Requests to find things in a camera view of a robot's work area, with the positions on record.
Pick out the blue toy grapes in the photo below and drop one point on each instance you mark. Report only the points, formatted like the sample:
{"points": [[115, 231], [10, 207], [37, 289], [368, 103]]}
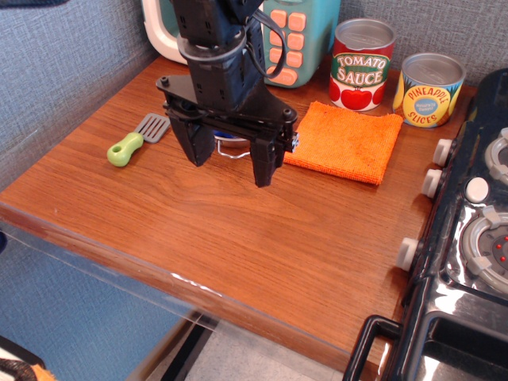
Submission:
{"points": [[223, 135]]}

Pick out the pineapple slices can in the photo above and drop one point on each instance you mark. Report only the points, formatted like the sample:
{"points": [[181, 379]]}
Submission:
{"points": [[428, 89]]}

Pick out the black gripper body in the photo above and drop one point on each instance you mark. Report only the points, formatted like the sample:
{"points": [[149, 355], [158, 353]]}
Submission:
{"points": [[226, 85]]}

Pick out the tomato sauce can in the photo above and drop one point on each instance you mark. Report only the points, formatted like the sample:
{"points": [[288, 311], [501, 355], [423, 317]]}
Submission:
{"points": [[360, 64]]}

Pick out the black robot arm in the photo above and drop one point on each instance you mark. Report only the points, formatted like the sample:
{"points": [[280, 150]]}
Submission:
{"points": [[213, 22]]}

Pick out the small steel bowl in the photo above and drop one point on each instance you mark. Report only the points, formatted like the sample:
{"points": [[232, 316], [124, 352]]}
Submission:
{"points": [[233, 148]]}

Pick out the green handled grey spatula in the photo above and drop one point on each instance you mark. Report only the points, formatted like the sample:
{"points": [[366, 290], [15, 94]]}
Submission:
{"points": [[150, 130]]}

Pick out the toy microwave oven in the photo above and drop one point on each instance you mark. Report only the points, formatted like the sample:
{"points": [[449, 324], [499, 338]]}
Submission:
{"points": [[308, 28]]}

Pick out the orange towel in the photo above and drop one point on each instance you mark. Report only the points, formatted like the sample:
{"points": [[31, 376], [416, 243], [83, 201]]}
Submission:
{"points": [[345, 143]]}

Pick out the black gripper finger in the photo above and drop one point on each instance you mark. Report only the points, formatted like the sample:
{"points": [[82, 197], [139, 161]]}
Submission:
{"points": [[196, 138], [266, 156]]}

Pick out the black toy stove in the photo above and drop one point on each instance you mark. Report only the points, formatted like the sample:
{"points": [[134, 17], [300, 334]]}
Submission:
{"points": [[454, 323]]}

